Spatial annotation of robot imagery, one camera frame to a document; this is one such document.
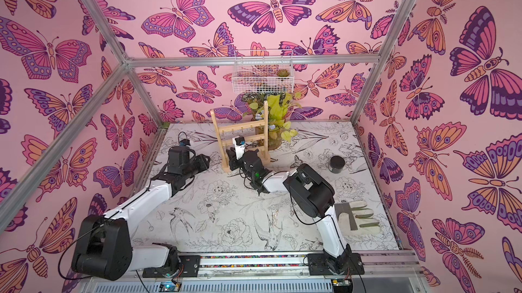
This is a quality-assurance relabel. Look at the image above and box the wooden jewelry display stand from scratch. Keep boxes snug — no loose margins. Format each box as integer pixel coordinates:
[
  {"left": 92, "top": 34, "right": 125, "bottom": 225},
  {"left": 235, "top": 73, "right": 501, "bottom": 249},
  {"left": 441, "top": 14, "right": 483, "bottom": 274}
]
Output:
[{"left": 209, "top": 101, "right": 271, "bottom": 173}]

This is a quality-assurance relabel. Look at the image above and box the white wire basket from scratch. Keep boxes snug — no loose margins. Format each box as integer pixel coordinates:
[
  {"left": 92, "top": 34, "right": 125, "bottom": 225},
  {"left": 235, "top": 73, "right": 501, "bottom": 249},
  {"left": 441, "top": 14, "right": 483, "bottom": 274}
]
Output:
[{"left": 231, "top": 48, "right": 295, "bottom": 94}]

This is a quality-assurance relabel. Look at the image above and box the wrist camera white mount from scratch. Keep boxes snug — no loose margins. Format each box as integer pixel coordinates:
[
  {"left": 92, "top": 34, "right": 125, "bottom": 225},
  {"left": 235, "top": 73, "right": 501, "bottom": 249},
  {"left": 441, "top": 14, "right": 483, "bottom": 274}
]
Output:
[
  {"left": 178, "top": 131, "right": 191, "bottom": 147},
  {"left": 232, "top": 136, "right": 246, "bottom": 160}
]

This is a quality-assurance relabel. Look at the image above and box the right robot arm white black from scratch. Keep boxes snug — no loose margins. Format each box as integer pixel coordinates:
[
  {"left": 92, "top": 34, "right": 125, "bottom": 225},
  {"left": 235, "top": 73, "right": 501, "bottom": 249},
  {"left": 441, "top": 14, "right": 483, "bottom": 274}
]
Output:
[{"left": 226, "top": 148, "right": 364, "bottom": 276}]

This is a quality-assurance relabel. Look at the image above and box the small succulent in basket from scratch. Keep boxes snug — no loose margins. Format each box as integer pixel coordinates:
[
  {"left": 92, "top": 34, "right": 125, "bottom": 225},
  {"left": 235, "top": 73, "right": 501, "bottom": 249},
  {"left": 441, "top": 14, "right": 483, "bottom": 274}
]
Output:
[{"left": 277, "top": 70, "right": 290, "bottom": 78}]

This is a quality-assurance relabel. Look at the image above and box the potted green plant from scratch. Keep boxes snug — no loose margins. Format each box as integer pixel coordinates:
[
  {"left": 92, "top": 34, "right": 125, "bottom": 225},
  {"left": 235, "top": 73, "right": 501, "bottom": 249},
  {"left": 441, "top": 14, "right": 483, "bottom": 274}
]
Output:
[{"left": 239, "top": 93, "right": 298, "bottom": 150}]

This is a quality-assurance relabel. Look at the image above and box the small black cylinder jar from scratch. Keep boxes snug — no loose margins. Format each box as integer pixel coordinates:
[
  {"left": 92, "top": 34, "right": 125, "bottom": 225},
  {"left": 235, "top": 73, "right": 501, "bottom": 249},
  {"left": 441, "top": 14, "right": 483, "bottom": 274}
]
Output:
[{"left": 328, "top": 156, "right": 346, "bottom": 174}]

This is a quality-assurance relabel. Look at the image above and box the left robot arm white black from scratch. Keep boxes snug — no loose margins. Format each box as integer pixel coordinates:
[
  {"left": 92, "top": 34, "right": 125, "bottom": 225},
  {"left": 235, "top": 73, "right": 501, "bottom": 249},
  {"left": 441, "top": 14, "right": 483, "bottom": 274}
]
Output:
[{"left": 71, "top": 146, "right": 211, "bottom": 281}]

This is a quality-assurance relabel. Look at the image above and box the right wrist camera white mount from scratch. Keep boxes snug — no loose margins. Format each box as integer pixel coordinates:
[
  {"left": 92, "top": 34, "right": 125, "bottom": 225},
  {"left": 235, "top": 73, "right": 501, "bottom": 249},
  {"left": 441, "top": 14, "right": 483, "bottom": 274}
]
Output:
[{"left": 232, "top": 136, "right": 246, "bottom": 160}]

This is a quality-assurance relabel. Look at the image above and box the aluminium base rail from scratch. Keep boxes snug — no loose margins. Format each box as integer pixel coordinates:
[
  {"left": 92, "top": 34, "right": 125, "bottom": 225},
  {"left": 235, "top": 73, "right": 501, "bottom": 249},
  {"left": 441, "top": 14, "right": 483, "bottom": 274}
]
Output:
[{"left": 81, "top": 250, "right": 425, "bottom": 293}]

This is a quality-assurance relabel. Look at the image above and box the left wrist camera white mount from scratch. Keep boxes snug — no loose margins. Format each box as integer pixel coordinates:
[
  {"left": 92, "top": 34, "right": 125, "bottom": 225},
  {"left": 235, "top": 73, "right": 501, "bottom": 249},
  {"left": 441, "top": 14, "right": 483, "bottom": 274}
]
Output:
[{"left": 178, "top": 131, "right": 191, "bottom": 147}]

